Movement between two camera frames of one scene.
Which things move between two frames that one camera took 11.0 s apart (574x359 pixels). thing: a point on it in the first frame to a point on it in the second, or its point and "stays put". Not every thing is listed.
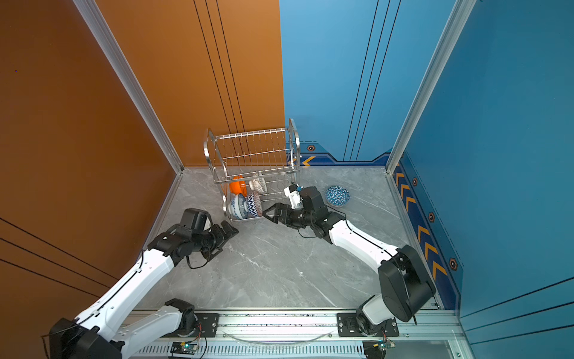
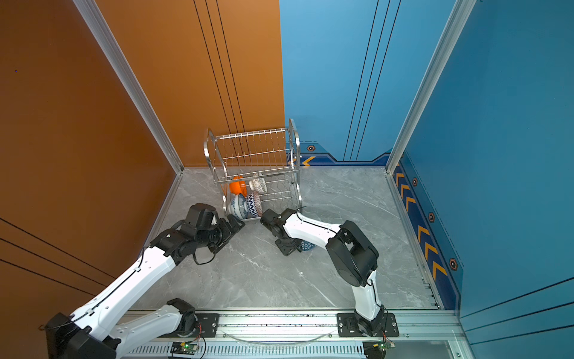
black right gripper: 280,208 to 287,250
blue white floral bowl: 238,206 stays put
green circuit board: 182,348 stays put
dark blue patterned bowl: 338,196 to 307,246
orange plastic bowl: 238,187 stays put
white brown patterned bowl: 258,184 stays put
